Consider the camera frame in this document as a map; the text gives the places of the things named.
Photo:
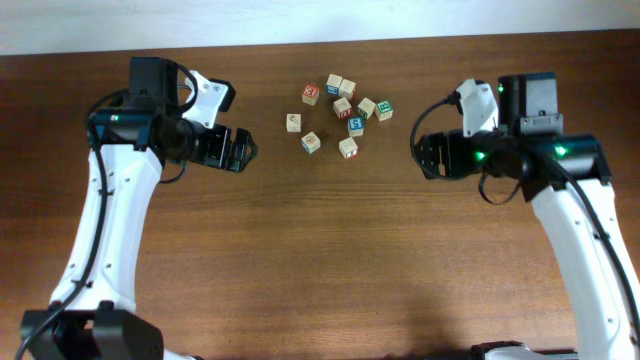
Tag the plain wooden block hourglass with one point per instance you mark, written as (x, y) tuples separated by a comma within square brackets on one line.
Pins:
[(347, 89)]

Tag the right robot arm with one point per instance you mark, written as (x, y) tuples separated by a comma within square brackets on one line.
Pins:
[(516, 131)]

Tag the wooden block blue D side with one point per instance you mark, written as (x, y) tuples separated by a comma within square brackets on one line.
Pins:
[(310, 142)]

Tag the wooden block blue S top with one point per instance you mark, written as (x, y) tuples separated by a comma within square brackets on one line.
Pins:
[(355, 126)]

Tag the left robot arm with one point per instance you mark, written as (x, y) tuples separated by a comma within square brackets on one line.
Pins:
[(166, 114)]

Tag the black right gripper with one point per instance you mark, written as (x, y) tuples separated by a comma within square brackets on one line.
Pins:
[(439, 155)]

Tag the wooden block red top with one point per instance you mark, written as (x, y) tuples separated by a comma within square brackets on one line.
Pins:
[(310, 94)]

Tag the wooden block Y red side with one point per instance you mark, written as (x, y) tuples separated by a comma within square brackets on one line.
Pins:
[(342, 108)]

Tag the wooden block green side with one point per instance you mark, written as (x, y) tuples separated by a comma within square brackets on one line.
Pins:
[(366, 108)]

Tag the wooden block green B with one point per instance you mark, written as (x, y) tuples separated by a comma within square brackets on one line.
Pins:
[(384, 110)]

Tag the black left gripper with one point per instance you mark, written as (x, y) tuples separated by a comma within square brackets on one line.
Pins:
[(241, 154)]

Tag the wooden block letter K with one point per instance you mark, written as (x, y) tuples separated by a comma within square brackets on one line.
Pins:
[(293, 123)]

